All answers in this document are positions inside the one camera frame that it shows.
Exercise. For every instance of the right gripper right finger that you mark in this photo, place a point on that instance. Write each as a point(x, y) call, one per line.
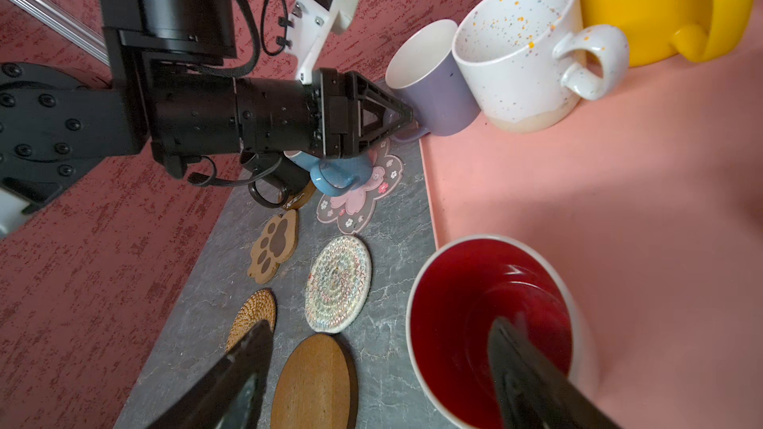
point(531, 392)

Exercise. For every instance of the beige woven round coaster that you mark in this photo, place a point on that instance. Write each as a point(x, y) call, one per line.
point(338, 285)

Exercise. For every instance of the blue mug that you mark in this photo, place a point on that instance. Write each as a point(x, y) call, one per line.
point(334, 177)

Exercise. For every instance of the brown wooden round coaster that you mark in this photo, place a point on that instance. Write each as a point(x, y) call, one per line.
point(317, 388)

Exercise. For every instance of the pink flower coaster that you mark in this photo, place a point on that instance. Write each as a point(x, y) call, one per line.
point(353, 211)

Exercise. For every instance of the paw print cork coaster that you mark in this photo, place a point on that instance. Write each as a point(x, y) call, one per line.
point(276, 244)

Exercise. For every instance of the yellow mug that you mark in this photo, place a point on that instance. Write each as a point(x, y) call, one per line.
point(656, 0)

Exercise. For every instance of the white mug back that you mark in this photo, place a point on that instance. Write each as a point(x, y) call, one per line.
point(528, 63)

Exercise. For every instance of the dark glossy brown coaster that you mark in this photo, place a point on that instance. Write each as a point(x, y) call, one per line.
point(299, 200)

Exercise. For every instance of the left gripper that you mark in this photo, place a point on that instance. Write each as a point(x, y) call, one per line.
point(201, 115)

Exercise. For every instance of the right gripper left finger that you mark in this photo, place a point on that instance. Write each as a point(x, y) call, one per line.
point(230, 395)

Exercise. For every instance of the purple mug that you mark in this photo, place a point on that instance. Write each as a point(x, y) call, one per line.
point(424, 74)

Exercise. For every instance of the black mug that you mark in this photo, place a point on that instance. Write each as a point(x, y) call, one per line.
point(288, 178)

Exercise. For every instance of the red inside white mug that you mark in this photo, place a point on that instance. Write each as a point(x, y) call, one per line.
point(458, 294)

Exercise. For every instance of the pink tray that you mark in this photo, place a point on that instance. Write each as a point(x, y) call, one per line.
point(648, 204)

